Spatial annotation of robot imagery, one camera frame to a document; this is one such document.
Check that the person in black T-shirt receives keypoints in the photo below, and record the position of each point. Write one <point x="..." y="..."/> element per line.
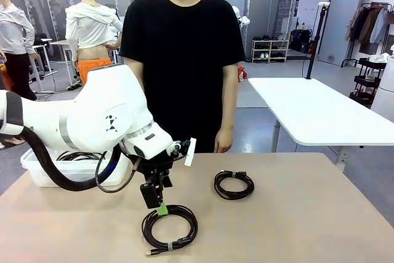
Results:
<point x="181" y="59"/>

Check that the person's left forearm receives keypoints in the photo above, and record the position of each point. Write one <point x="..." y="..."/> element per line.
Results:
<point x="229" y="99"/>

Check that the small red object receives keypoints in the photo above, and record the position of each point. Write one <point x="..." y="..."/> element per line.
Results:
<point x="241" y="73"/>

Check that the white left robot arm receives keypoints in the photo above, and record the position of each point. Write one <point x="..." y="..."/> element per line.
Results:
<point x="101" y="112"/>

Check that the black camera pole stand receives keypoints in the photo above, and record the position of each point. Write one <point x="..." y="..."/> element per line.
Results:
<point x="317" y="35"/>

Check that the large white table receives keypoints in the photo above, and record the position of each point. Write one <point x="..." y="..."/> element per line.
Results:
<point x="307" y="109"/>

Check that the black utility cart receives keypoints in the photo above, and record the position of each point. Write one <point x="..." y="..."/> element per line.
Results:
<point x="367" y="81"/>

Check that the clear plastic storage bin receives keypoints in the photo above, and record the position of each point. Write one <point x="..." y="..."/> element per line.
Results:
<point x="77" y="171"/>

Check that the mannequin with orange pants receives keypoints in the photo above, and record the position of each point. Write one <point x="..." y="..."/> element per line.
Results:
<point x="89" y="26"/>

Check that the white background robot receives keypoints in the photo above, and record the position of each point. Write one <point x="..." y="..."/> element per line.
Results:
<point x="241" y="18"/>

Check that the black bags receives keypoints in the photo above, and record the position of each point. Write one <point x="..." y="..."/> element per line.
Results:
<point x="300" y="41"/>

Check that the person's right forearm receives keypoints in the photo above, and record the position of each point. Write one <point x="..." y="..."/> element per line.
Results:
<point x="135" y="66"/>

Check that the wooden shoe rack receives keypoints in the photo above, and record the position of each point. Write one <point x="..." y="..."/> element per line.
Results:
<point x="271" y="49"/>

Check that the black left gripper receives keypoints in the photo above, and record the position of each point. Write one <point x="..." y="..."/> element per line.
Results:
<point x="152" y="193"/>

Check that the person's left hand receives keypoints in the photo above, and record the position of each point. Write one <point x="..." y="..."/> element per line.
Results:
<point x="223" y="141"/>

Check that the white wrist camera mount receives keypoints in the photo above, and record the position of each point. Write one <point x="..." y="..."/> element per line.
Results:
<point x="191" y="152"/>

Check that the mannequin with black pants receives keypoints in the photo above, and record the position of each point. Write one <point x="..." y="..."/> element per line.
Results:
<point x="12" y="29"/>

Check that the clothes rack with coats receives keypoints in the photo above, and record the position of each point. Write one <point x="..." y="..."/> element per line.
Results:
<point x="369" y="22"/>

